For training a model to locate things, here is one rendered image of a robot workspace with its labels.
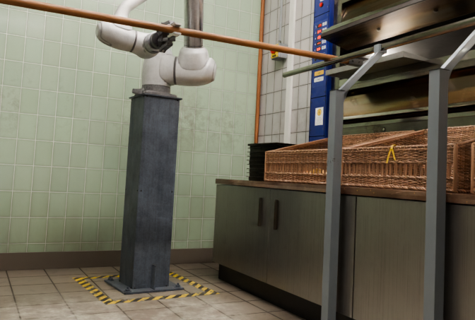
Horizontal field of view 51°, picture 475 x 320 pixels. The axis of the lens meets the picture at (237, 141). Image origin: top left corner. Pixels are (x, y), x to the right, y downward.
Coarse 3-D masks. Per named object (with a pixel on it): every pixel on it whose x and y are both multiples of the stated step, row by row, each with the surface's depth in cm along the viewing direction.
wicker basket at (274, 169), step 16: (304, 144) 264; (320, 144) 269; (272, 160) 246; (288, 160) 235; (304, 160) 224; (320, 160) 213; (272, 176) 245; (288, 176) 233; (304, 176) 223; (320, 176) 213
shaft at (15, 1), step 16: (0, 0) 167; (16, 0) 169; (32, 0) 172; (80, 16) 180; (96, 16) 182; (112, 16) 185; (192, 32) 201; (208, 32) 205; (272, 48) 220; (288, 48) 225
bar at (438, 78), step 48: (384, 48) 201; (336, 96) 190; (432, 96) 150; (336, 144) 189; (432, 144) 148; (336, 192) 188; (432, 192) 147; (336, 240) 188; (432, 240) 145; (336, 288) 187; (432, 288) 144
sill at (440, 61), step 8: (448, 56) 218; (464, 56) 210; (472, 56) 207; (408, 64) 238; (416, 64) 233; (424, 64) 229; (432, 64) 225; (440, 64) 221; (376, 72) 257; (384, 72) 252; (392, 72) 247; (400, 72) 242; (408, 72) 238; (344, 80) 279; (360, 80) 267; (368, 80) 262
